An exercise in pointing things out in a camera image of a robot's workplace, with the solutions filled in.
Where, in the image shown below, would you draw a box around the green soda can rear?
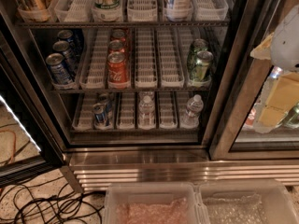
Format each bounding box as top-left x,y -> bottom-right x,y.
187,38 -> 208,72

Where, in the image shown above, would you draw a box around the stainless fridge base grille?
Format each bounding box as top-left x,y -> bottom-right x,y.
60,148 -> 299,193

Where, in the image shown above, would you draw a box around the green soda can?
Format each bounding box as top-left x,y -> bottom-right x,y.
190,50 -> 214,82
187,38 -> 208,72

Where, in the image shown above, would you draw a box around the blue soda can front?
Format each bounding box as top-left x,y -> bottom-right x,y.
46,53 -> 74,85

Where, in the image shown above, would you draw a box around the clear water bottle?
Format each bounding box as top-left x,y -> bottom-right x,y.
181,94 -> 204,129
138,95 -> 155,130

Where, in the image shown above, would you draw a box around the blue soda can middle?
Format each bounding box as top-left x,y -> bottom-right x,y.
52,40 -> 77,72

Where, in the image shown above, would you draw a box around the blue energy can rear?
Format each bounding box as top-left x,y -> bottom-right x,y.
98,92 -> 113,118

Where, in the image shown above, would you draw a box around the red cola can front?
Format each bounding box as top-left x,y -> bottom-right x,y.
107,52 -> 128,89

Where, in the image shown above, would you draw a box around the blue soda can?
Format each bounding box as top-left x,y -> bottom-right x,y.
57,30 -> 81,53
46,53 -> 74,85
52,40 -> 77,72

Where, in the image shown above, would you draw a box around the blue energy can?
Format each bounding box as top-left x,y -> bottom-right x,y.
98,92 -> 113,118
93,104 -> 109,127

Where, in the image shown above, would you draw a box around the orange floor cable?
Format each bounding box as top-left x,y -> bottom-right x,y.
0,128 -> 18,168

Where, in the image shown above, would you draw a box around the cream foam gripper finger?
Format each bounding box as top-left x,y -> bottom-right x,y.
250,33 -> 274,60

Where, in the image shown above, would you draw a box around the red cola can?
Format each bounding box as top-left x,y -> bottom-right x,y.
110,29 -> 127,42
108,40 -> 125,53
107,52 -> 128,89

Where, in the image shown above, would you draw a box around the green soda can front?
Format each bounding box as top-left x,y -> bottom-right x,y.
190,50 -> 214,82

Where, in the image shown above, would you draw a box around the black floor cables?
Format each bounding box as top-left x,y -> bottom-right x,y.
0,174 -> 104,224

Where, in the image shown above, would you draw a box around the open fridge door left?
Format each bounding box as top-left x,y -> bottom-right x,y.
0,17 -> 63,188

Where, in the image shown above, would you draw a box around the red cola can middle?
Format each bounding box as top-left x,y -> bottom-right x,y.
108,40 -> 125,53

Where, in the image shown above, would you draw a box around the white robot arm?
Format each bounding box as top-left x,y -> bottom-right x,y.
250,5 -> 299,72

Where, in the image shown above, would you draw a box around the red cola can rear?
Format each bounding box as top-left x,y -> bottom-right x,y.
110,29 -> 127,42

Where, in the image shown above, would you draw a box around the blue soda can rear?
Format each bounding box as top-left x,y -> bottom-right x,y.
57,30 -> 81,53

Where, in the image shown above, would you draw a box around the blue energy can front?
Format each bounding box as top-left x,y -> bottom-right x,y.
93,104 -> 109,127

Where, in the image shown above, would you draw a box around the clear bin pink bubble wrap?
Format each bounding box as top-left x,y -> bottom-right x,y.
103,182 -> 206,224

